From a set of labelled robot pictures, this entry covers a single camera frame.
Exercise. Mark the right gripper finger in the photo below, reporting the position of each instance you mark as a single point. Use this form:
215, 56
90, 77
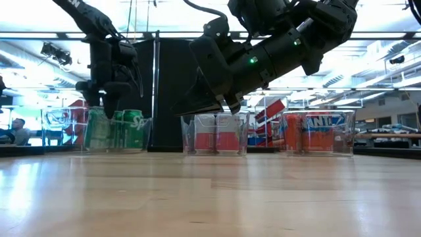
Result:
200, 102
234, 104

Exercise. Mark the pink and white soda can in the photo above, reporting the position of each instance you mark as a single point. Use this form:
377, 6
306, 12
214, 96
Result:
204, 141
227, 141

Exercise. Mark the clear plastic bin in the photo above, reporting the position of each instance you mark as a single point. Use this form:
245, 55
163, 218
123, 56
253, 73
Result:
348, 138
52, 138
187, 138

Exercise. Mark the red Fanta soda can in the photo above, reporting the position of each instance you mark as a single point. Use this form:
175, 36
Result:
317, 141
292, 138

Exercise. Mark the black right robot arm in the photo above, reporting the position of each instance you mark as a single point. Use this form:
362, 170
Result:
296, 49

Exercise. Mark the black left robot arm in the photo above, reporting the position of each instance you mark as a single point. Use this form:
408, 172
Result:
85, 16

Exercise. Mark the red storage rack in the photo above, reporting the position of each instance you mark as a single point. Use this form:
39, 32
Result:
74, 105

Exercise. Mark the black ceiling spotlight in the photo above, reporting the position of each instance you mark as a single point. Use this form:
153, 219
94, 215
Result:
56, 54

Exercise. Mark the person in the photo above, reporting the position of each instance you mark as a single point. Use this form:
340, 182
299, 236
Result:
20, 133

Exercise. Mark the wooden workbench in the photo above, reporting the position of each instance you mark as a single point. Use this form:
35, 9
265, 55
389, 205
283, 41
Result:
394, 135

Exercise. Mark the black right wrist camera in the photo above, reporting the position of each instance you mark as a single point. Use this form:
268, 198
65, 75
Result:
215, 29

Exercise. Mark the black metal table frame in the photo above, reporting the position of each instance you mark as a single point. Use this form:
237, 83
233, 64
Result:
19, 150

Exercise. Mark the black security camera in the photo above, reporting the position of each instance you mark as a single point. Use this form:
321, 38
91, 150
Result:
397, 60

